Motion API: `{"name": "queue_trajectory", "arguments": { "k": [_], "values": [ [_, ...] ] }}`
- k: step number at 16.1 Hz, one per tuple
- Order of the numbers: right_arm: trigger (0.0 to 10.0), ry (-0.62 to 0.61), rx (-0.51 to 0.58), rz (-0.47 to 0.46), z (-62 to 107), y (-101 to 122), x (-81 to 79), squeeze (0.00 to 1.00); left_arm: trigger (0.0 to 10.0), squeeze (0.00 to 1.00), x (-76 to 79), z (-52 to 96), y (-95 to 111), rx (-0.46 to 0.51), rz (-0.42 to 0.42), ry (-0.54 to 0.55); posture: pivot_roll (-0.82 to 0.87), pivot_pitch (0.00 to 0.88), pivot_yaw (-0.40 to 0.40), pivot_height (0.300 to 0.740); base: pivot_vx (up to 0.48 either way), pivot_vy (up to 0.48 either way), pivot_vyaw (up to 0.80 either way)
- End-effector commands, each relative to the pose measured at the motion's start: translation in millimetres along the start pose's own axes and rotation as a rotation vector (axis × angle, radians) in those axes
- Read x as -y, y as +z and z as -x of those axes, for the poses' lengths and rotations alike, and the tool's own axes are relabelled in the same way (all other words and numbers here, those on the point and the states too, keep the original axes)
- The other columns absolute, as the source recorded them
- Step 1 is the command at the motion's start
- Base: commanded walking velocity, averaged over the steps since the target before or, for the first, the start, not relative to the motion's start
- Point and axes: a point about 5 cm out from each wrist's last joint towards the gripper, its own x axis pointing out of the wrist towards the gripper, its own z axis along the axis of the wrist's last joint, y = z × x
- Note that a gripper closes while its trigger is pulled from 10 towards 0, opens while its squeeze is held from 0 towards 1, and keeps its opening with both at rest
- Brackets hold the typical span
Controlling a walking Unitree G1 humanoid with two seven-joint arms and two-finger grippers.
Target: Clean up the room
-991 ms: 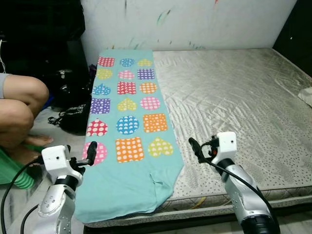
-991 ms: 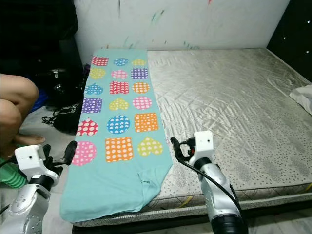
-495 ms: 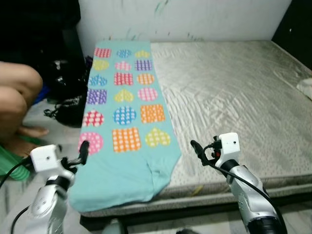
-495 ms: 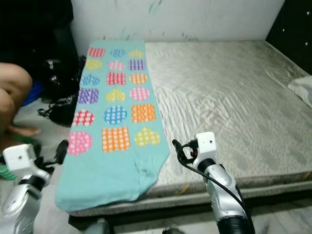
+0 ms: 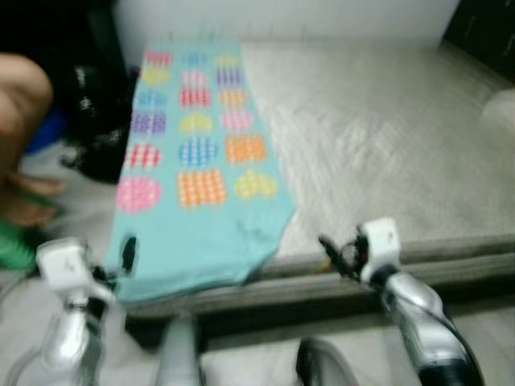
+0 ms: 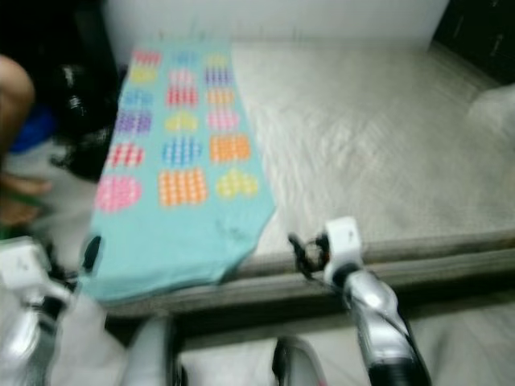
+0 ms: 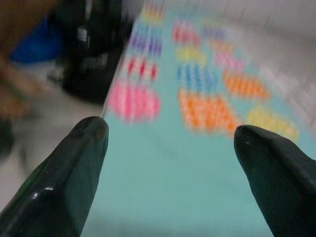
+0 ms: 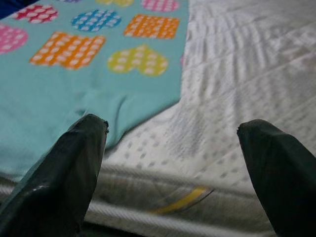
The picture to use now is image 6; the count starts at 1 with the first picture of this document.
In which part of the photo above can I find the teal mat with coloured shapes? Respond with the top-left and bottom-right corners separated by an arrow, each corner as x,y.
80,40 -> 278,302

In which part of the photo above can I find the blue fabric item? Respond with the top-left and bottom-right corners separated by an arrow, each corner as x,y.
12,105 -> 59,154

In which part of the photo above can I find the dark bed base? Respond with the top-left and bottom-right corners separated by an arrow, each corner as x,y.
105,269 -> 515,339

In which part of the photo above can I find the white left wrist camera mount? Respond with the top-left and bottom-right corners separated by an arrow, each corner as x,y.
0,237 -> 53,298

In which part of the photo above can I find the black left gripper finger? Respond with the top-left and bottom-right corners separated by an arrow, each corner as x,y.
81,234 -> 103,274

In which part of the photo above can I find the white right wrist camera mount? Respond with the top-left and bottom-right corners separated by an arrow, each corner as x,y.
322,216 -> 363,286

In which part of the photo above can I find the white pillow with green tree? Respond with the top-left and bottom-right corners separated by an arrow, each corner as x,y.
468,80 -> 515,142

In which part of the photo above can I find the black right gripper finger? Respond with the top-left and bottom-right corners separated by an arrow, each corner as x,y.
287,231 -> 315,270

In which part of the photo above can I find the dark tufted headboard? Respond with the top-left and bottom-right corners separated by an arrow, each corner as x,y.
431,0 -> 515,85

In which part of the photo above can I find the silver quilted mattress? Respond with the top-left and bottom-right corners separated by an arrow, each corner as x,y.
105,40 -> 515,318

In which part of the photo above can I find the black shiny bag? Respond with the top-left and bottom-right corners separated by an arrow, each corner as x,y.
48,60 -> 122,182

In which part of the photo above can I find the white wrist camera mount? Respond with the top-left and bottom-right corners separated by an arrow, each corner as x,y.
0,237 -> 53,298
322,216 -> 363,286

